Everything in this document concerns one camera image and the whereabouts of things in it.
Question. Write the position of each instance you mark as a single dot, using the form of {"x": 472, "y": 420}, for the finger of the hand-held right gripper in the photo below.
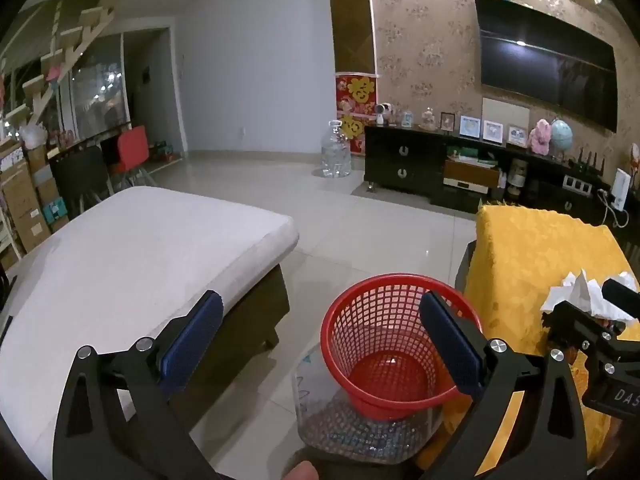
{"x": 622, "y": 297}
{"x": 580, "y": 325}

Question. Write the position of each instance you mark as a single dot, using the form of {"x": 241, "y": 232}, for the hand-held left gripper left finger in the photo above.
{"x": 192, "y": 340}

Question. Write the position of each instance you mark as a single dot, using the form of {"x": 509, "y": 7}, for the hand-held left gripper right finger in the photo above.
{"x": 450, "y": 345}

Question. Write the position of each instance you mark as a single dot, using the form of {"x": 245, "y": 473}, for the white tissue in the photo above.
{"x": 575, "y": 287}

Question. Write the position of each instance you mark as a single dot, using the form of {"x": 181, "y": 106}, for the red plastic mesh basket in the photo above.
{"x": 380, "y": 375}

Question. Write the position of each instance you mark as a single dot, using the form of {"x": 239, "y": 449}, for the yellow patterned tablecloth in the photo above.
{"x": 525, "y": 270}

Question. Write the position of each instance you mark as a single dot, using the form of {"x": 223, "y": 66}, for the white cushioned daybed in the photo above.
{"x": 125, "y": 260}

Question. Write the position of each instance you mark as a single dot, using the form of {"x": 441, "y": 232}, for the white upright device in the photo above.
{"x": 622, "y": 187}

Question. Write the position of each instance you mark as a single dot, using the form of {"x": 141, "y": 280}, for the black wifi router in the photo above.
{"x": 587, "y": 167}

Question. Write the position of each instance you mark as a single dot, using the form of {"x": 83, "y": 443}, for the clear plastic container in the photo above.
{"x": 340, "y": 430}

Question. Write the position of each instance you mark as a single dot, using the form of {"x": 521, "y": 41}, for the red and white figurine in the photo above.
{"x": 635, "y": 157}

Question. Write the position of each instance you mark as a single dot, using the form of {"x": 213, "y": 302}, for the stacked storage jars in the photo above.
{"x": 517, "y": 177}

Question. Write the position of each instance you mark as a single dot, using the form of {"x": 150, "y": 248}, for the brown and white box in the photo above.
{"x": 470, "y": 177}

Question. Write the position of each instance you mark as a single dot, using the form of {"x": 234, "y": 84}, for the pale blue desk globe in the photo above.
{"x": 562, "y": 135}

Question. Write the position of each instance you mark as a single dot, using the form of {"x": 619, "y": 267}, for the pink plush toy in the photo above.
{"x": 541, "y": 137}

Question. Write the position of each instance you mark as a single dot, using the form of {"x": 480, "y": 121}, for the black television cabinet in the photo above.
{"x": 400, "y": 170}

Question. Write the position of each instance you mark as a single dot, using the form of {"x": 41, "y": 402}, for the colourful floor toys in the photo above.
{"x": 162, "y": 152}

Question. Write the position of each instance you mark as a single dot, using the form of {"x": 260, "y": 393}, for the green packets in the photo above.
{"x": 472, "y": 155}

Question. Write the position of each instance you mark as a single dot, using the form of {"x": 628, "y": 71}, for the black chair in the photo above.
{"x": 82, "y": 175}

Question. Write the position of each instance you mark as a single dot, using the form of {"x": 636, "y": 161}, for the red chair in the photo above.
{"x": 132, "y": 147}

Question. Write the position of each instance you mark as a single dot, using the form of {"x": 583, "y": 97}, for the stack of cardboard boxes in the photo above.
{"x": 27, "y": 200}

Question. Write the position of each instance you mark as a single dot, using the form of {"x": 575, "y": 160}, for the beige board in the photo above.
{"x": 505, "y": 109}

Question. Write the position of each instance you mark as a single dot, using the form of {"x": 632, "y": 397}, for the clear plastic water jug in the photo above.
{"x": 335, "y": 152}

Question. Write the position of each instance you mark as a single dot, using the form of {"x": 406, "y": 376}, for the glass snow globe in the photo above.
{"x": 427, "y": 119}

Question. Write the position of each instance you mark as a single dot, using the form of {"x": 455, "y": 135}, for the black flat television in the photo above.
{"x": 545, "y": 55}

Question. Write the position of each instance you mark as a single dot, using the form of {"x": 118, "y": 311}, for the wooden staircase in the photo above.
{"x": 65, "y": 55}

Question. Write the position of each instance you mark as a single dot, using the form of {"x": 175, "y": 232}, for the white triple photo frame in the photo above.
{"x": 579, "y": 183}

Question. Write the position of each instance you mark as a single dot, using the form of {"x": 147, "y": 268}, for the wooden photo frame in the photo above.
{"x": 518, "y": 136}

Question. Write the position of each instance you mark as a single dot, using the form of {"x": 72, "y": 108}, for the dark photo frame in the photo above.
{"x": 447, "y": 122}

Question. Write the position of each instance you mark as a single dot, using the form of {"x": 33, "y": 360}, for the small blue photo frame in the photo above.
{"x": 408, "y": 120}

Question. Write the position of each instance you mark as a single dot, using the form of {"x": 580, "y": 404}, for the white security camera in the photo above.
{"x": 384, "y": 112}

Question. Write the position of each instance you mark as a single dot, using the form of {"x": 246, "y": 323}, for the red festive wall poster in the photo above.
{"x": 355, "y": 95}

